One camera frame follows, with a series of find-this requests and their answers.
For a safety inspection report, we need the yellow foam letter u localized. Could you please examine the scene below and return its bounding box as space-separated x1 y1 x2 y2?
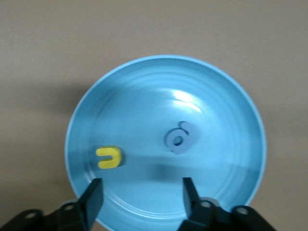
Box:
95 146 123 169

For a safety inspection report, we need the blue foam letter a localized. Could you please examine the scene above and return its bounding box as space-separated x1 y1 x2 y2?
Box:
165 121 198 155

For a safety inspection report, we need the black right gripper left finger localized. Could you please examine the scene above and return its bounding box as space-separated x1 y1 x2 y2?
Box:
0 177 104 231

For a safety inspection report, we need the blue round plate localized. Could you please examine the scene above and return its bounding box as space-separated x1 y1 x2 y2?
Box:
64 55 267 231

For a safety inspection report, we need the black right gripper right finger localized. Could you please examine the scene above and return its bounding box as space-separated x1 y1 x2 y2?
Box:
179 177 275 231

